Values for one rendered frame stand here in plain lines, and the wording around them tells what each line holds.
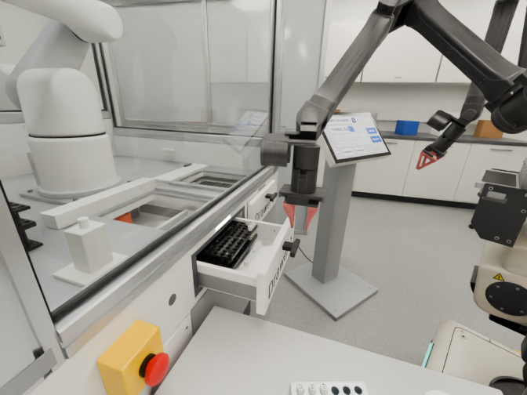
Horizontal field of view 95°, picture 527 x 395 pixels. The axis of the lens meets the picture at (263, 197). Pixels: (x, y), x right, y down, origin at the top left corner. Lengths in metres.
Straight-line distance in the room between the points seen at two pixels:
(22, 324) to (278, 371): 0.40
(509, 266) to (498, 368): 0.60
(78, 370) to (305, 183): 0.46
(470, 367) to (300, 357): 0.95
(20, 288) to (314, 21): 2.23
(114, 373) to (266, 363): 0.27
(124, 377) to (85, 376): 0.05
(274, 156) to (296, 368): 0.42
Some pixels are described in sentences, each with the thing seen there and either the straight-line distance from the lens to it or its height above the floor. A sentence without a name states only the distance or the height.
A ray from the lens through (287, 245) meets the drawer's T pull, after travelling 0.60.
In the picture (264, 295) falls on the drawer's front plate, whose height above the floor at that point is 0.88.
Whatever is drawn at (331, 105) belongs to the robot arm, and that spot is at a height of 1.23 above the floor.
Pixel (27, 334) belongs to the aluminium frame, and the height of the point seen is 1.01.
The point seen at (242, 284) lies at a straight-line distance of 0.54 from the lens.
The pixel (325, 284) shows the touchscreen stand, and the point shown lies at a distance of 1.88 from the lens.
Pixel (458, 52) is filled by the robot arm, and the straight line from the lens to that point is 0.78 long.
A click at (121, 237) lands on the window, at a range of 0.41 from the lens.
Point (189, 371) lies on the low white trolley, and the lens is 0.57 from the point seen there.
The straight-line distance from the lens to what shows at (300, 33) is 2.30.
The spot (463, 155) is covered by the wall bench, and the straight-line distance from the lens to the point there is 3.90.
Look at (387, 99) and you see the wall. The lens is 4.28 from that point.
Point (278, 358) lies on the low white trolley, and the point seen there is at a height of 0.76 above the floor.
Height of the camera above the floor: 1.23
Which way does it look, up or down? 21 degrees down
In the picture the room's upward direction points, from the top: 2 degrees clockwise
